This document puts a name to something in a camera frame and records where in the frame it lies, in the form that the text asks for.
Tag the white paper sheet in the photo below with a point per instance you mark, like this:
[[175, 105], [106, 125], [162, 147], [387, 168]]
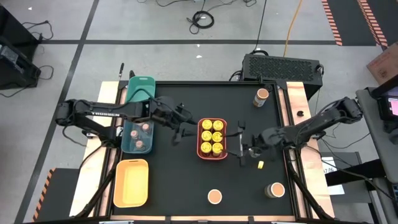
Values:
[[337, 189]]

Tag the black perforated computer case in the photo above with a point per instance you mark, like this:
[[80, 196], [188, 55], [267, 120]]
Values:
[[280, 68]]

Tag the monitor with pink screen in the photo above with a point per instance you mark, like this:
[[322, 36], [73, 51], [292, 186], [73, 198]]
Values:
[[392, 105]]

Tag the black aluminium rig frame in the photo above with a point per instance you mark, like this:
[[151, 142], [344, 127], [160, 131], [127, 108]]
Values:
[[281, 84]]

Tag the brown cardboard box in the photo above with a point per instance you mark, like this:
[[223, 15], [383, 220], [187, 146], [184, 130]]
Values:
[[385, 65]]

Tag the oregano jar black lid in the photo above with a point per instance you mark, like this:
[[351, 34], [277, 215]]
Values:
[[260, 165]]

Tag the grey desk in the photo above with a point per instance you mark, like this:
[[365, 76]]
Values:
[[370, 140]]

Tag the black rod tool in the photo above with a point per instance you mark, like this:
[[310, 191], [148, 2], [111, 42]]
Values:
[[122, 70]]

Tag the green plastic bin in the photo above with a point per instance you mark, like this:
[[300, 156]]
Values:
[[140, 99]]

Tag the black mat orange striped edge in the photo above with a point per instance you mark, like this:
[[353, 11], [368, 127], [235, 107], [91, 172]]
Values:
[[59, 199], [351, 21]]

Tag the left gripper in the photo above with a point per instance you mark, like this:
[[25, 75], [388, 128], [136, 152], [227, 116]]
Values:
[[164, 110]]

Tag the small black clip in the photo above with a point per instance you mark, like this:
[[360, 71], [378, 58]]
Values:
[[300, 113]]

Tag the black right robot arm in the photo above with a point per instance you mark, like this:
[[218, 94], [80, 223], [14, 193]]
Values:
[[311, 127]]

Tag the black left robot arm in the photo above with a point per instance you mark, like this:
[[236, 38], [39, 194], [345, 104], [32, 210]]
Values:
[[102, 112]]

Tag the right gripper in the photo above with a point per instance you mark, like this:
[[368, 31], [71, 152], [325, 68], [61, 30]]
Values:
[[267, 140]]

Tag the glass sesame seasoning jar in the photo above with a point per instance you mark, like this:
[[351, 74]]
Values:
[[214, 196], [262, 93], [276, 189]]

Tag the red plastic bin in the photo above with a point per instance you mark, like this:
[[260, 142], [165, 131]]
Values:
[[211, 157]]

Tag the black equipment cart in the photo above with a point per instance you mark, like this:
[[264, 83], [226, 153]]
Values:
[[15, 74]]

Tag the yellow plastic bin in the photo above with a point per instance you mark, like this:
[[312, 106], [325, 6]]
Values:
[[130, 183]]

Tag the light wooden table board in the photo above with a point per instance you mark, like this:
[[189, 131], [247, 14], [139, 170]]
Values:
[[90, 180]]

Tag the small black post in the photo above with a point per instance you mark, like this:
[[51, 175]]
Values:
[[132, 74]]

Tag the blue plastic bin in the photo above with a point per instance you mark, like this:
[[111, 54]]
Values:
[[147, 147]]

